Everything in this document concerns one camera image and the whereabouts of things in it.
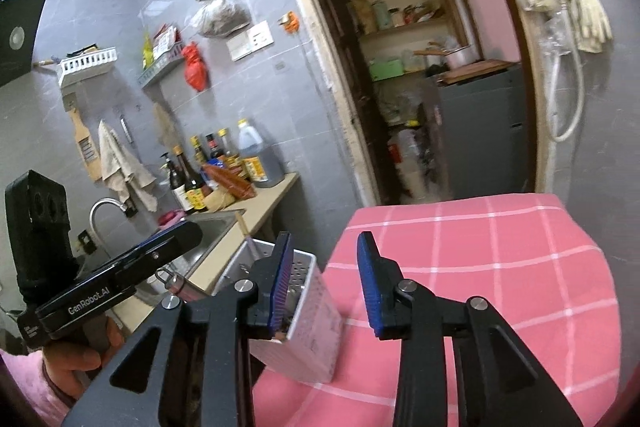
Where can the chrome faucet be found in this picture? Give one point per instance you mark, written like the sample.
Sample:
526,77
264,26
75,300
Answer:
102,207

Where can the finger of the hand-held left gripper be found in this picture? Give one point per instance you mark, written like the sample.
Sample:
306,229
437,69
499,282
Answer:
165,247

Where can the green box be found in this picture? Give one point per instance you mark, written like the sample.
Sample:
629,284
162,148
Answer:
386,69

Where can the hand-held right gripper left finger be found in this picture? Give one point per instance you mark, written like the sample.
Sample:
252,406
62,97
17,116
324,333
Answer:
280,287

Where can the metal wall shelf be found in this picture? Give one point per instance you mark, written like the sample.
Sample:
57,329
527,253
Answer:
157,72

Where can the white wall switch panel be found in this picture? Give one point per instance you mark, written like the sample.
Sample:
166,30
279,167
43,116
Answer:
250,41

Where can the white plastic bag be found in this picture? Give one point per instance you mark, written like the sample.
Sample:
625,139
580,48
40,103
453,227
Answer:
410,157

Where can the pink sponge cloth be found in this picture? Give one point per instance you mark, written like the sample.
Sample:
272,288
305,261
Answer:
172,217

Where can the teal jar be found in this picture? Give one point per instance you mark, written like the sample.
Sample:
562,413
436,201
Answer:
382,17

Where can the steel pot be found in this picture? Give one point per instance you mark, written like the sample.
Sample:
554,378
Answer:
457,57

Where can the person's left hand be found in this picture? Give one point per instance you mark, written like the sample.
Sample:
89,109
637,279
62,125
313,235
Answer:
70,357

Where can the beige hanging towel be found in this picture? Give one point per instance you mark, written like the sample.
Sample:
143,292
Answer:
120,167

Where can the wooden door frame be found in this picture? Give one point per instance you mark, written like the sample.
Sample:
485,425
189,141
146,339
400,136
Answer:
320,57

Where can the red hanging bag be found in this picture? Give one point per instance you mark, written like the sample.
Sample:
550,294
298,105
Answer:
195,69

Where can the wooden cutting board on wall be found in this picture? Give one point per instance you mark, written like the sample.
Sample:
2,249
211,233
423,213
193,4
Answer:
85,142

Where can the large dark oil jug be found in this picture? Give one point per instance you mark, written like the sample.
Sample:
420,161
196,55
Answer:
257,157

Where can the cream rubber gloves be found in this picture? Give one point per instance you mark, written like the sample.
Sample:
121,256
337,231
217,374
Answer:
585,12

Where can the steel sink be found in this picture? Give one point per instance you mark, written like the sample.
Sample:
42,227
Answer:
210,232

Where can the red snack packet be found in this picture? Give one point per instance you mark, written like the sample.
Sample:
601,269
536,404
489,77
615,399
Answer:
230,182

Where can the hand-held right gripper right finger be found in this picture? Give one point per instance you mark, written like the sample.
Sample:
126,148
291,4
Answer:
367,287

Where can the white wall rack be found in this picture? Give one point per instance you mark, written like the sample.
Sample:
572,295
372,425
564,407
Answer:
85,64

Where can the black wall outlet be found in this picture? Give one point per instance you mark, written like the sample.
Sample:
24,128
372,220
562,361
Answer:
87,242

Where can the grey cabinet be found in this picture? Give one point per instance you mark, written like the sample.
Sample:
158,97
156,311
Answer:
480,132

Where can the person's left forearm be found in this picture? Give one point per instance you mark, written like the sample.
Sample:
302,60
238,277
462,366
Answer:
25,392

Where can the pink checked tablecloth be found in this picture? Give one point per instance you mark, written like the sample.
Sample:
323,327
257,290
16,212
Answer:
475,257

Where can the clear hanging plastic bag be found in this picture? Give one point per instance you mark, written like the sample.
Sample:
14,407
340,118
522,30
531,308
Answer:
220,17

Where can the row of sauce bottles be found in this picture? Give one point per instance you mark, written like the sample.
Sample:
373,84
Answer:
192,187

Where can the white perforated utensil holder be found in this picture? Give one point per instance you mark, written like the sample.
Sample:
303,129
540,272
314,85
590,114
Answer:
310,322

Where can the yellow packet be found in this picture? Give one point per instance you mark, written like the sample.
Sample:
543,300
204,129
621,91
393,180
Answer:
147,52

